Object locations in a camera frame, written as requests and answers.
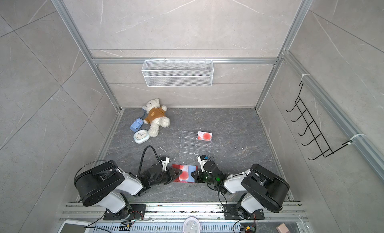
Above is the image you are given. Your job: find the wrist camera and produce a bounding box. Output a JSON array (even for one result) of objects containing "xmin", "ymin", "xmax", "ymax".
[
  {"xmin": 159, "ymin": 157, "xmax": 170, "ymax": 172},
  {"xmin": 198, "ymin": 155, "xmax": 209, "ymax": 173}
]

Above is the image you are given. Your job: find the white round clock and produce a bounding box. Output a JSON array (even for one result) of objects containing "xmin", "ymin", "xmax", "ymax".
[{"xmin": 183, "ymin": 217, "xmax": 202, "ymax": 233}]

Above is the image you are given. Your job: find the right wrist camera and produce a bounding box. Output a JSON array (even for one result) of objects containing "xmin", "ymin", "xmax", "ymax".
[{"xmin": 198, "ymin": 155, "xmax": 209, "ymax": 173}]

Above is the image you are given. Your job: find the light blue alarm clock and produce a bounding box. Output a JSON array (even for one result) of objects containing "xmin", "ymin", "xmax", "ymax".
[{"xmin": 134, "ymin": 130, "xmax": 150, "ymax": 144}]

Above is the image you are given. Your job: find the red leather card holder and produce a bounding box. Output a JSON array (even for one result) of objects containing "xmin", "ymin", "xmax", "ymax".
[{"xmin": 172, "ymin": 164, "xmax": 198, "ymax": 183}]

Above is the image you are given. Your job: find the white wire mesh basket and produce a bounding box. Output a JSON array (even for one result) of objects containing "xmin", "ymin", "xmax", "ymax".
[{"xmin": 142, "ymin": 59, "xmax": 214, "ymax": 87}]

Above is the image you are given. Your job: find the white tablet device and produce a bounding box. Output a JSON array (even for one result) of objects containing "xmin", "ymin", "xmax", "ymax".
[{"xmin": 58, "ymin": 220, "xmax": 93, "ymax": 233}]

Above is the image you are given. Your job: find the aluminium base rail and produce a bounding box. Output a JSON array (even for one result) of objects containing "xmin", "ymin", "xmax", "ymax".
[{"xmin": 59, "ymin": 202, "xmax": 313, "ymax": 233}]

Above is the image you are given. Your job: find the black wire hook rack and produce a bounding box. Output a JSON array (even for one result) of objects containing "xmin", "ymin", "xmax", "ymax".
[{"xmin": 286, "ymin": 81, "xmax": 353, "ymax": 161}]

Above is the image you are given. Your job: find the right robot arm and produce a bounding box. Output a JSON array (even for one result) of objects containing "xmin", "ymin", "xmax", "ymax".
[{"xmin": 191, "ymin": 155, "xmax": 290, "ymax": 220}]

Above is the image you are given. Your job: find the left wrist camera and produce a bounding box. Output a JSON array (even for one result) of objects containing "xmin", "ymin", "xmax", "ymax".
[{"xmin": 159, "ymin": 157, "xmax": 170, "ymax": 172}]

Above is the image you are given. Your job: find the pink white credit card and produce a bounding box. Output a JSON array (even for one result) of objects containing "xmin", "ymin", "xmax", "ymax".
[
  {"xmin": 179, "ymin": 165, "xmax": 197, "ymax": 183},
  {"xmin": 198, "ymin": 131, "xmax": 213, "ymax": 142}
]

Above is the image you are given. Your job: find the clear acrylic card stand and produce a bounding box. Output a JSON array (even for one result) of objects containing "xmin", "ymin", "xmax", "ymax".
[{"xmin": 180, "ymin": 131, "xmax": 213, "ymax": 156}]

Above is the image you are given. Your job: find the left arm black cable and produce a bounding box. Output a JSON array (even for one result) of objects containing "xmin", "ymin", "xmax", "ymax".
[{"xmin": 73, "ymin": 145, "xmax": 161, "ymax": 186}]

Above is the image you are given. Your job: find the blue small bottle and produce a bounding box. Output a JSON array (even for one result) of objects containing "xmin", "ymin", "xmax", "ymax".
[{"xmin": 130, "ymin": 118, "xmax": 144, "ymax": 133}]

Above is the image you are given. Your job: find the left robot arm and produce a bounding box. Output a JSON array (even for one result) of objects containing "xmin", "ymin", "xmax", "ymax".
[{"xmin": 74, "ymin": 158, "xmax": 183, "ymax": 221}]

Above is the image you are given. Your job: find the white teddy bear orange shirt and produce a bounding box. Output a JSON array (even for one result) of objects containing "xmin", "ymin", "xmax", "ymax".
[{"xmin": 143, "ymin": 98, "xmax": 170, "ymax": 138}]

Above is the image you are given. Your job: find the pink block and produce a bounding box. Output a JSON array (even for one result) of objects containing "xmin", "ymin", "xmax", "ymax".
[{"xmin": 276, "ymin": 224, "xmax": 290, "ymax": 233}]

